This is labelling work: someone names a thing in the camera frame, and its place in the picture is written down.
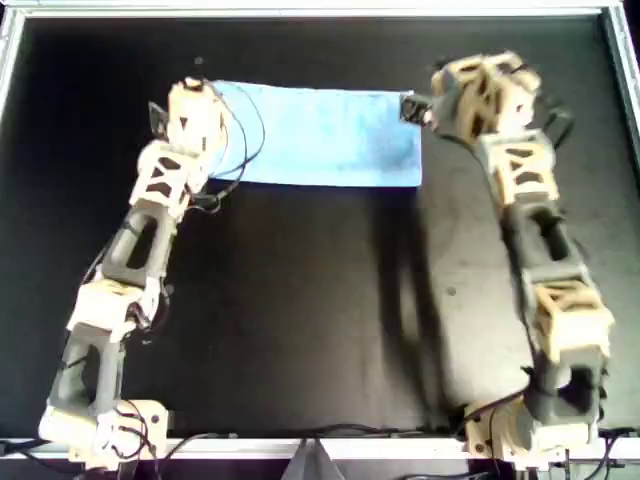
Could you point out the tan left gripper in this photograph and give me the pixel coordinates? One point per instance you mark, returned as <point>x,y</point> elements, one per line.
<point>192,117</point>

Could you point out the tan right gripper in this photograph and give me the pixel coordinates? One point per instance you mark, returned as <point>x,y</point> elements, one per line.
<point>480,95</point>

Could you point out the light blue cloth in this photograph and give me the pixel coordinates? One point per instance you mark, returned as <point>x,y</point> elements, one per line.
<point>325,140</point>

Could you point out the tan and grey right robot arm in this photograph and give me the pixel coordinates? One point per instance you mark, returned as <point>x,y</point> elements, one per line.
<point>545,250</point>

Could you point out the tan left arm base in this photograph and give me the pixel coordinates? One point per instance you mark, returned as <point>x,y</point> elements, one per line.
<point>150,420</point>

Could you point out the tan and grey left robot arm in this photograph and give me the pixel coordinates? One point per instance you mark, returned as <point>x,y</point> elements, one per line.
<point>130,250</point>

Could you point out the tan right arm base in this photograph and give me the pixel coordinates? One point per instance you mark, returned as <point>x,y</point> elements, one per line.
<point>500,430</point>

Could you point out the right wrist camera circuit board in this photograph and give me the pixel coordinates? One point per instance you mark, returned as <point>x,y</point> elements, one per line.
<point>416,111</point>

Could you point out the grey triangular camera stand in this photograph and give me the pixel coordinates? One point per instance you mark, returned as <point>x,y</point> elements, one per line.
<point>312,465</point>

